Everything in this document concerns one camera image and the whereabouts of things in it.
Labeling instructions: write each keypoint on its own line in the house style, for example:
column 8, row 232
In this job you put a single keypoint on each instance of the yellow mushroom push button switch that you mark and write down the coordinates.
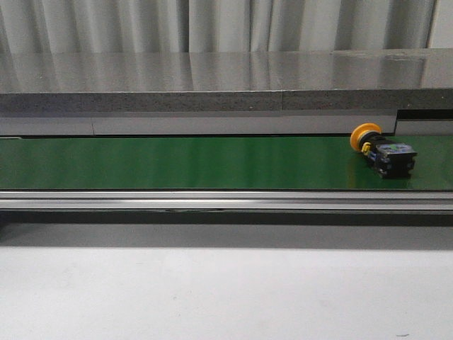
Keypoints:
column 388, row 158

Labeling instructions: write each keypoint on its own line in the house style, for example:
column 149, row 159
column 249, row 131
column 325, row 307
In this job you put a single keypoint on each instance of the grey stone counter slab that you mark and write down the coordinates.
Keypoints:
column 226, row 81

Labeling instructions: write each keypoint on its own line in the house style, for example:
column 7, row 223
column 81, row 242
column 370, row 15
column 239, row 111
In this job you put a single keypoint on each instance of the green conveyor belt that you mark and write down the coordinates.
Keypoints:
column 249, row 163

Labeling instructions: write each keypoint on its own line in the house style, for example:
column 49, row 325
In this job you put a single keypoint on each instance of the white pleated curtain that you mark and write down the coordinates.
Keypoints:
column 222, row 26

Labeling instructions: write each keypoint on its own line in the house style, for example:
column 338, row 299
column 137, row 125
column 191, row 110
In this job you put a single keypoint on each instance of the aluminium conveyor front rail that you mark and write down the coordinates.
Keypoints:
column 419, row 201

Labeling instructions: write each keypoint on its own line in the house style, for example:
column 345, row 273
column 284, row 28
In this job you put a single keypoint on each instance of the grey conveyor back rail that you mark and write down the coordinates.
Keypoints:
column 270, row 122

